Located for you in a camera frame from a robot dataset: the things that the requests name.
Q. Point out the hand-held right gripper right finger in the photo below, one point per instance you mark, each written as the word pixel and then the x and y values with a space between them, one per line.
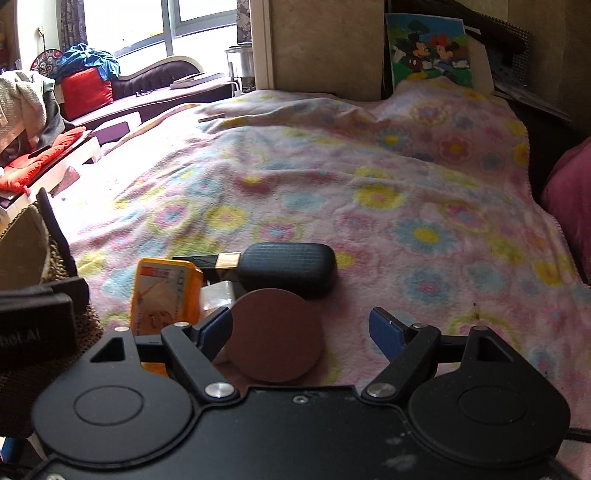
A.
pixel 384 332

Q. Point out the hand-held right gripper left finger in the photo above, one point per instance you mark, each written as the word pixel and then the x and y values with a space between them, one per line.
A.
pixel 217 330

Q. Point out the round brown disc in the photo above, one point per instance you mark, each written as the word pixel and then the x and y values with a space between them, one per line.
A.
pixel 272 332

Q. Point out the orange yellow box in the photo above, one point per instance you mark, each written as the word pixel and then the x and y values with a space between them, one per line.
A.
pixel 157 300

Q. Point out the brown woven basket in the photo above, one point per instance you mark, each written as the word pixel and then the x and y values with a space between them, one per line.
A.
pixel 27 240

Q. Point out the white silver small box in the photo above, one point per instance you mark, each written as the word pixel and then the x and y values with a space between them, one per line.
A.
pixel 217 295

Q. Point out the black and gold box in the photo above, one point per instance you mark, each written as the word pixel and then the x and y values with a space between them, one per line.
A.
pixel 203 262

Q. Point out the black textured case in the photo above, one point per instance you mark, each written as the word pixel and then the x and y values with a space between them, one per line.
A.
pixel 286 267

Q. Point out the pink floral blanket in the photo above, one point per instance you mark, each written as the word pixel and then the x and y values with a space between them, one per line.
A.
pixel 369 207

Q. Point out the red padded mat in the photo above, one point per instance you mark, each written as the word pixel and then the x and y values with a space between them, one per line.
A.
pixel 37 159

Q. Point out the white bench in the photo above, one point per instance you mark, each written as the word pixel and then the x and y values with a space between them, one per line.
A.
pixel 85 150

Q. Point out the small wooden board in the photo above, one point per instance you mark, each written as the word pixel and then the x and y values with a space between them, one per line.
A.
pixel 211 117

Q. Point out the beige knitted throw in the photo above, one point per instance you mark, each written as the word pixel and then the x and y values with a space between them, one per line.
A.
pixel 23 101

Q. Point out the pink pillow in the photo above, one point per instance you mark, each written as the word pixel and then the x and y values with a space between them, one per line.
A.
pixel 570 198

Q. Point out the red cushion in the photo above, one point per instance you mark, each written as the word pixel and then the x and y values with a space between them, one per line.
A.
pixel 87 94

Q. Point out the book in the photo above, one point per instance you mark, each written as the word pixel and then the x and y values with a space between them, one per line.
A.
pixel 189 81

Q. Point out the purple chaise lounge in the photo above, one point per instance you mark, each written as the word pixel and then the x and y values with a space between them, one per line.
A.
pixel 152 87

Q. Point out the round patterned board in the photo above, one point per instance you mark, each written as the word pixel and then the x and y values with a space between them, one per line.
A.
pixel 44 61

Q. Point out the blue cloth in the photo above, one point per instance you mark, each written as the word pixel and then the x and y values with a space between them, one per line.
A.
pixel 92 57

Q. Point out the cartoon mouse picture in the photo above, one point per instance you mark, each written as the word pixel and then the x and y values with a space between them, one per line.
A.
pixel 429 50

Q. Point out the beige headboard panel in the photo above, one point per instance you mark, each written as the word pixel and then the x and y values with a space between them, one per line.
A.
pixel 323 46

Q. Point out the black woven panel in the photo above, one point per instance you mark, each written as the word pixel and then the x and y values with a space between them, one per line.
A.
pixel 508 50

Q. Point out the window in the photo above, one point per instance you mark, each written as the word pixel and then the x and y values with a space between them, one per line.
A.
pixel 129 23

